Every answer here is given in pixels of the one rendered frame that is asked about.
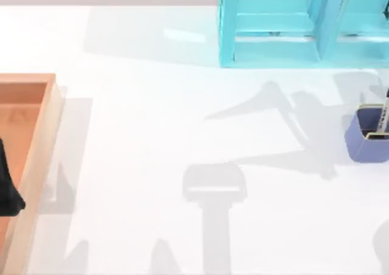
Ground black and white marker pen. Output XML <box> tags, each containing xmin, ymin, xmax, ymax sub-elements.
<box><xmin>377</xmin><ymin>88</ymin><xmax>389</xmax><ymax>136</ymax></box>

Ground blue pen holder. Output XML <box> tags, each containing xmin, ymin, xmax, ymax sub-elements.
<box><xmin>343</xmin><ymin>103</ymin><xmax>389</xmax><ymax>164</ymax></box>

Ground light blue rack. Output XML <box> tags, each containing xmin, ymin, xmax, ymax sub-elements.
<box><xmin>218</xmin><ymin>0</ymin><xmax>389</xmax><ymax>69</ymax></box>

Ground shallow salmon-coloured box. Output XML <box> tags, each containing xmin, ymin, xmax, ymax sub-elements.
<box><xmin>0</xmin><ymin>73</ymin><xmax>66</xmax><ymax>275</ymax></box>

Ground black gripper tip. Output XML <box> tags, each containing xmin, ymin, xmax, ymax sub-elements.
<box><xmin>0</xmin><ymin>138</ymin><xmax>26</xmax><ymax>218</ymax></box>

